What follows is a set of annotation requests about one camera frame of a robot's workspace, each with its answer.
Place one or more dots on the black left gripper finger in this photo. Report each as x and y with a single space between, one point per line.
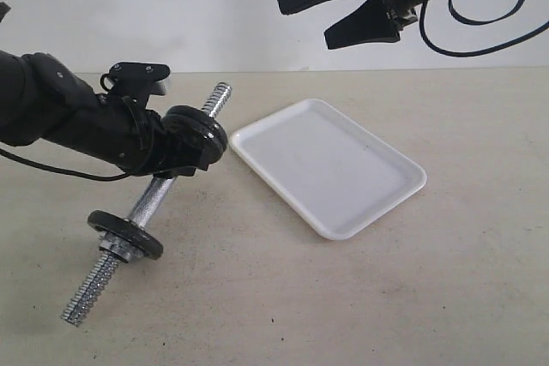
206 156

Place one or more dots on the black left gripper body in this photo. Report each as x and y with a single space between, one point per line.
152 153

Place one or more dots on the black far-end weight plate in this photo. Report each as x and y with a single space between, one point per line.
183 152

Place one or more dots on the black near-end weight plate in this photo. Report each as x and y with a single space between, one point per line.
128 231

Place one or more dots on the chrome dumbbell bar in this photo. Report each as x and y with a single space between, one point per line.
107 264

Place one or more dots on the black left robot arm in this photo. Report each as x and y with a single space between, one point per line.
41 99

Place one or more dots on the chrome collar nut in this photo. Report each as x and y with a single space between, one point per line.
116 246

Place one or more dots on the white plastic tray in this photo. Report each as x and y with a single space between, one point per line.
336 175

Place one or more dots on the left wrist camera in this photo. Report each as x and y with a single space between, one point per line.
137 81

